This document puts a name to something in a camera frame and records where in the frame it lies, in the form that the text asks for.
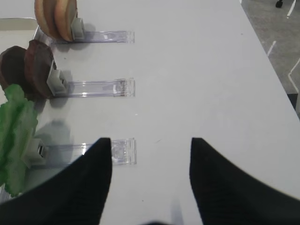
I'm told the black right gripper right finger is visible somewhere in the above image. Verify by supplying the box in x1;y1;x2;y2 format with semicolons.
189;138;300;225

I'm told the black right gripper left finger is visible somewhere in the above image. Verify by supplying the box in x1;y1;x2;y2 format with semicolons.
0;138;112;225

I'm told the grey lettuce pusher block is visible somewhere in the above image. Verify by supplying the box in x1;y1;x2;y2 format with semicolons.
21;138;48;168

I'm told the clear lettuce holder track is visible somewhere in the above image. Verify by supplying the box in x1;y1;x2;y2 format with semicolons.
30;138;137;167

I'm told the green lettuce leaf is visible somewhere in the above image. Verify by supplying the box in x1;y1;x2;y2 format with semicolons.
0;84;38;197

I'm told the right brown meat patty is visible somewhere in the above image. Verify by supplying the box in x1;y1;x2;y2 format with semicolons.
24;40;57;99

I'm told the brown meat patty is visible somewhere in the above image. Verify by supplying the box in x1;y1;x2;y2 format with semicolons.
0;45;31;93
24;40;57;99

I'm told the left brown meat patty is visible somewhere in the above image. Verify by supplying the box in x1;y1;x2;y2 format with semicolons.
0;45;31;93

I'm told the grey patty pusher block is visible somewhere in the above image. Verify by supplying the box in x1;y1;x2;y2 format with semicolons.
46;61;68;97

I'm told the clear patty holder track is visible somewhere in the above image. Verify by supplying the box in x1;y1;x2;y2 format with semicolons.
54;78;135;98

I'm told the clear bun holder track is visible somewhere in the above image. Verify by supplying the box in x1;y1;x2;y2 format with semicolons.
53;30;135;44

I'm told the grey bun pusher block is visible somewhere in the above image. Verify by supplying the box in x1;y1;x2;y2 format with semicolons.
71;17;85;40

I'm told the right top bun slice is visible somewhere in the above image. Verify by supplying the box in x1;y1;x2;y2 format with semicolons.
54;0;77;42

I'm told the bun slice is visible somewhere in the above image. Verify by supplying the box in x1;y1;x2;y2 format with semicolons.
34;0;60;39
54;0;77;42

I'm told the white rectangular metal tray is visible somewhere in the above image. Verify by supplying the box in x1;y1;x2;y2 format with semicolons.
0;17;38;31

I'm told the left top bun slice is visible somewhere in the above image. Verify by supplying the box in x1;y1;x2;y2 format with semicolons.
34;0;60;39

